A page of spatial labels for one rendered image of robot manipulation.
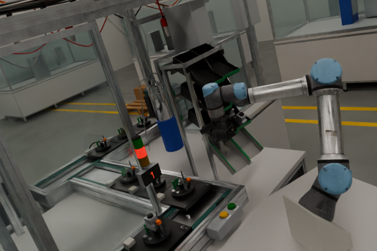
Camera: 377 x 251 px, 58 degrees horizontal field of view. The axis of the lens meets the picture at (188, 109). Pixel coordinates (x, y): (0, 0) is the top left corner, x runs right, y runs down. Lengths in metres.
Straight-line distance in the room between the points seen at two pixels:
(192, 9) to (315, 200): 1.83
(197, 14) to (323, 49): 3.10
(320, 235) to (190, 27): 1.94
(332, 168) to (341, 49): 4.23
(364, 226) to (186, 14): 1.97
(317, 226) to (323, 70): 0.60
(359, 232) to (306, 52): 4.31
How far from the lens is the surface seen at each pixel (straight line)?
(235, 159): 2.04
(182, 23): 2.93
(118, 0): 2.23
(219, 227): 1.69
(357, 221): 1.78
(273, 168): 2.22
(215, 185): 1.99
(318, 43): 5.64
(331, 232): 1.53
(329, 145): 1.45
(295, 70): 5.93
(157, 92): 2.64
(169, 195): 2.02
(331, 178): 1.42
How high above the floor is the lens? 1.98
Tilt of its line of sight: 18 degrees down
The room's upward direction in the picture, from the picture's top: 16 degrees counter-clockwise
